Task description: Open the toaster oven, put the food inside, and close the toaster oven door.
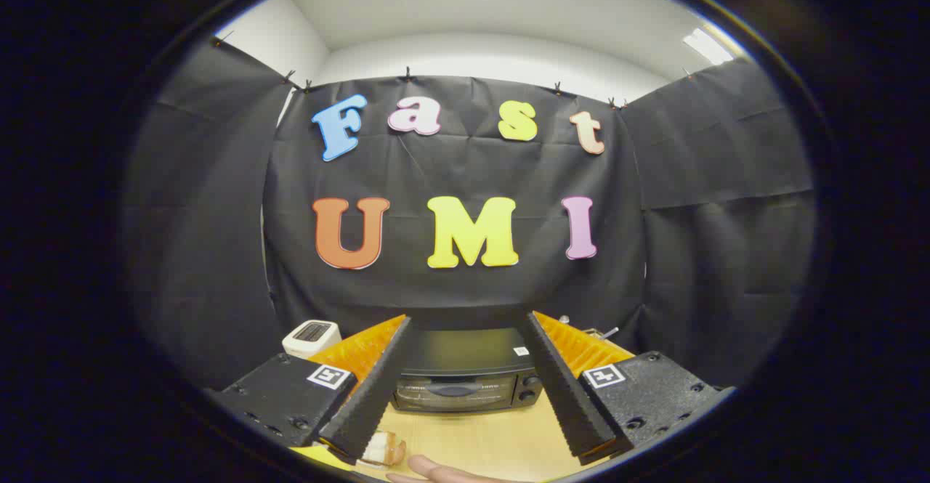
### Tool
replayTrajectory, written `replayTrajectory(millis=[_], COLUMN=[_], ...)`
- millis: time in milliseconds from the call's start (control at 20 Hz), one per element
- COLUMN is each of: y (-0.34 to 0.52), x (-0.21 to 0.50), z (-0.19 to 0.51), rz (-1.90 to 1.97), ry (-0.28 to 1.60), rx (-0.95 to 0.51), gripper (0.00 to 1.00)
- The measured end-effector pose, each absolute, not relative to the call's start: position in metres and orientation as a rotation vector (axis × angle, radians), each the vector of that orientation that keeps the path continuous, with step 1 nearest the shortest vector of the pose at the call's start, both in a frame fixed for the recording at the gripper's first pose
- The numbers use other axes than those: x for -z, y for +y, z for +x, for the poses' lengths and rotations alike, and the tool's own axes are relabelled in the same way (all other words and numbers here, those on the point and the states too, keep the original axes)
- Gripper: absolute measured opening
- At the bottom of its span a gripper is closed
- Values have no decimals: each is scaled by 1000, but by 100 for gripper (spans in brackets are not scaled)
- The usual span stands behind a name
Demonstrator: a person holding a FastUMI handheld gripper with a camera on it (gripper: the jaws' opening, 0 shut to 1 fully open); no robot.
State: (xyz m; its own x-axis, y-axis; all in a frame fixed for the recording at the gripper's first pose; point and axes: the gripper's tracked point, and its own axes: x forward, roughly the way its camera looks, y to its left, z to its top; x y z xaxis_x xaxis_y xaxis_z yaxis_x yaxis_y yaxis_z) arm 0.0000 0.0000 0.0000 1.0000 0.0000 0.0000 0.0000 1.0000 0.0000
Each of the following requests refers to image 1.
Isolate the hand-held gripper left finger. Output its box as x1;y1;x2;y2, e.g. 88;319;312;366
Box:
206;314;413;467

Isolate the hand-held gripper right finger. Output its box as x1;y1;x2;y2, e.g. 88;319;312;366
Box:
517;311;735;467

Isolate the toasted sandwich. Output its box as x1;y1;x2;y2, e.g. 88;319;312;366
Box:
360;430;408;468

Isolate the black toaster oven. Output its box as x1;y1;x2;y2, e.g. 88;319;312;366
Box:
391;325;546;415

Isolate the white pop-up toaster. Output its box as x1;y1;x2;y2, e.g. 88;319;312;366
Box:
282;320;342;360

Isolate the small ceiling light panel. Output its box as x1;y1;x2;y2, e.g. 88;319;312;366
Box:
683;28;735;66

